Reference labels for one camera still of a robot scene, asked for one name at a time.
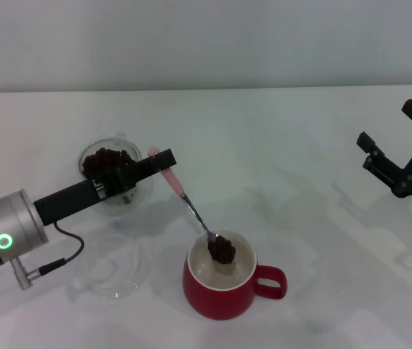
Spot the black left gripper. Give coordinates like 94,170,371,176
33,148,176,225

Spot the pink handled metal spoon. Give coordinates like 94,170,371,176
147,146,229,255

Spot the small clump of coffee beans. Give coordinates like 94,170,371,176
207,238,237,265

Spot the red mug white inside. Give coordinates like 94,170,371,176
182,228,288,321

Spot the glass cup with spout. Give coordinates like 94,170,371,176
76,131,154,216

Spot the heap of coffee beans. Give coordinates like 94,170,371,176
82,147,133,181

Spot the clear glass saucer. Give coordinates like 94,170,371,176
69,233,146,301

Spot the left wrist cable with connector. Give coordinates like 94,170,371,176
11,221,85,291

